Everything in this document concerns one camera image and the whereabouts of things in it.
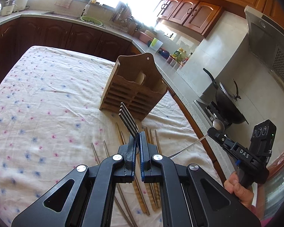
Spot pink plastic basin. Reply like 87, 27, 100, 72
139, 31, 153, 44

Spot small white blender appliance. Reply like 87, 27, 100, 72
1, 0, 16, 16

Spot floral white tablecloth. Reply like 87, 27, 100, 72
0, 46, 222, 227

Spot gas stove top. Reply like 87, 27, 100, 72
194, 99, 230, 131

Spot dish drying rack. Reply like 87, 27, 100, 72
110, 2, 143, 35

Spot pink hanging dishcloth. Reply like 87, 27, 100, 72
55, 0, 73, 9

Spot steel range hood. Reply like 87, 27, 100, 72
244, 6, 284, 88

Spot sink faucet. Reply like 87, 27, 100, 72
81, 0, 91, 16

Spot upper wooden wall cabinets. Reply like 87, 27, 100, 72
155, 0, 284, 37

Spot cooking oil bottle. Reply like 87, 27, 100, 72
172, 48, 186, 63

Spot wooden utensil holder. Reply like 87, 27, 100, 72
99, 53, 167, 121

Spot silver metal spoon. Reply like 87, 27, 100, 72
169, 119, 225, 159

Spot black wok with lid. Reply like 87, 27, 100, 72
203, 68, 248, 124

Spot wooden chopstick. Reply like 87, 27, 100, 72
145, 127, 159, 210
115, 122, 150, 216

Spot green colander basin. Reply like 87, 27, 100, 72
80, 16, 103, 26

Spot lower dark wooden cabinets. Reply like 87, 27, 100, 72
0, 17, 140, 83

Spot black camera box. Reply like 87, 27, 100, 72
249, 119, 277, 156

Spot person's right hand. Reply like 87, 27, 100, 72
224, 171, 254, 210

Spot green white cutting board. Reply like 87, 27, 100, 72
149, 38, 163, 52

